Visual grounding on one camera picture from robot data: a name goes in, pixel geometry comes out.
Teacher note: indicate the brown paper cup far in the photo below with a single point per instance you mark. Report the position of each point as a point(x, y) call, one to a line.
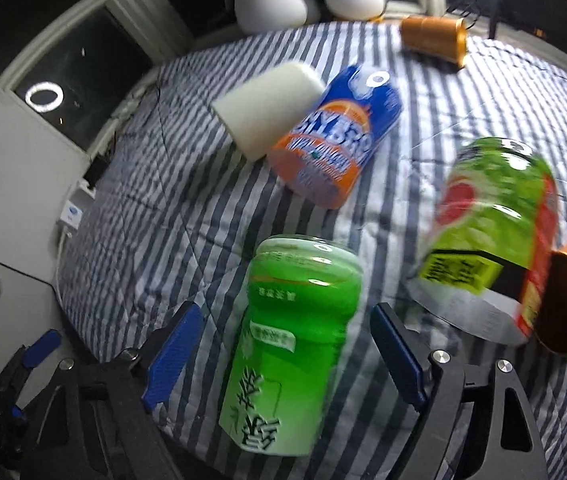
point(444, 38)

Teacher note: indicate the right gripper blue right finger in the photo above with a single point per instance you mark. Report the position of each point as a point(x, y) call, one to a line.
point(502, 441)

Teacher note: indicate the blue white striped quilt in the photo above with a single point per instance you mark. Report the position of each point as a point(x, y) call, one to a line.
point(179, 213)

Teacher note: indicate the black power adapter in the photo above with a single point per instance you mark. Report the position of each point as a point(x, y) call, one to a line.
point(96, 170)

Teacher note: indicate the blue orange printed cup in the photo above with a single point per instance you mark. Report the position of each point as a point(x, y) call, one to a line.
point(322, 156)

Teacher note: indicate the white paper cup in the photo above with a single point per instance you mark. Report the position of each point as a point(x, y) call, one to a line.
point(257, 113)

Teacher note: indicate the green translucent cup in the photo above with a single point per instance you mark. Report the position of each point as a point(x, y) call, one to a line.
point(302, 293)

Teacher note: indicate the black tripod stand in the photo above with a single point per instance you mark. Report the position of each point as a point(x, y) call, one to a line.
point(488, 0)

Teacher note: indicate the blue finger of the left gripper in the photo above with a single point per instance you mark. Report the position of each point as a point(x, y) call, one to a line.
point(38, 349)

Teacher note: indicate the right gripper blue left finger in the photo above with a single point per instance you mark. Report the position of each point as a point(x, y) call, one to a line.
point(95, 421)

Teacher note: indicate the white window frame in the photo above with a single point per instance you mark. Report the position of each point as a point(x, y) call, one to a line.
point(157, 27)

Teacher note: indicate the white power strip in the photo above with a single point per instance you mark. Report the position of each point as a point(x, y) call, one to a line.
point(75, 205)

